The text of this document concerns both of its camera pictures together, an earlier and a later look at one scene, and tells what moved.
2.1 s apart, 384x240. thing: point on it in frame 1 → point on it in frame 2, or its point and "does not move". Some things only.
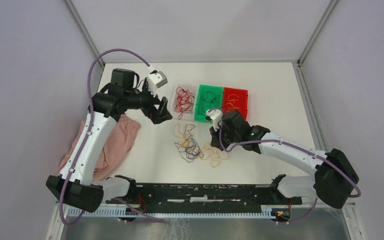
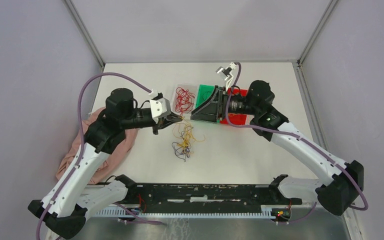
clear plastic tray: (184, 100) does not move
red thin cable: (184, 101) does not move
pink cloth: (116, 145) does not move
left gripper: (163, 114) → (166, 121)
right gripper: (215, 141) → (207, 112)
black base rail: (208, 198) does not move
